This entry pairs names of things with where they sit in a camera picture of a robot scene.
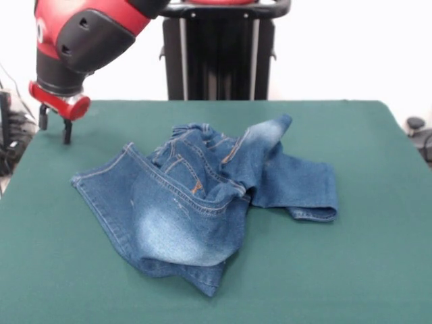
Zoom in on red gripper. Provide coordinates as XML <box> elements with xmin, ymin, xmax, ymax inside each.
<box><xmin>28</xmin><ymin>80</ymin><xmax>92</xmax><ymax>145</ymax></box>

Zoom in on blue denim jeans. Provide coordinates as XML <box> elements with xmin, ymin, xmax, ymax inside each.
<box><xmin>70</xmin><ymin>113</ymin><xmax>339</xmax><ymax>298</ymax></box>

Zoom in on black equipment box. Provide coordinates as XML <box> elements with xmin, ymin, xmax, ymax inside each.
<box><xmin>0</xmin><ymin>90</ymin><xmax>11</xmax><ymax>149</ymax></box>

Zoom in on dark green table cloth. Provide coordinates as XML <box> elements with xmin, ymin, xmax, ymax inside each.
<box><xmin>0</xmin><ymin>99</ymin><xmax>432</xmax><ymax>324</ymax></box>

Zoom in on black cable bundle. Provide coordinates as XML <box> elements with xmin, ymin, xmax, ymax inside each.
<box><xmin>0</xmin><ymin>111</ymin><xmax>37</xmax><ymax>177</ymax></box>

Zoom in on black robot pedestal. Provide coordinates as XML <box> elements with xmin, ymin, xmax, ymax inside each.
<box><xmin>158</xmin><ymin>0</ymin><xmax>292</xmax><ymax>101</ymax></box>

